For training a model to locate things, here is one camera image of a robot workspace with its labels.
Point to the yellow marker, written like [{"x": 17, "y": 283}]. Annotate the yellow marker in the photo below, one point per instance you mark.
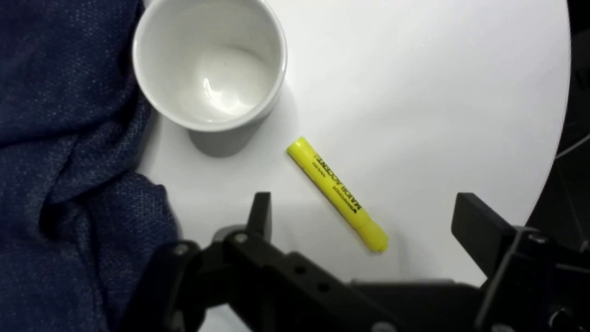
[{"x": 337, "y": 194}]

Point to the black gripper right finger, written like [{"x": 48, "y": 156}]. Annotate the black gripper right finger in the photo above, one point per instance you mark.
[{"x": 481, "y": 231}]

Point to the dark blue cloth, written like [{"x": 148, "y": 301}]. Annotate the dark blue cloth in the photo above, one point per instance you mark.
[{"x": 61, "y": 154}]

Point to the white ceramic mug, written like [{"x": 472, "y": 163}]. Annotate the white ceramic mug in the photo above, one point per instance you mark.
[{"x": 208, "y": 67}]

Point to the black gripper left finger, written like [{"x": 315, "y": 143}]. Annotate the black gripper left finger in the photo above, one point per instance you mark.
[{"x": 260, "y": 215}]

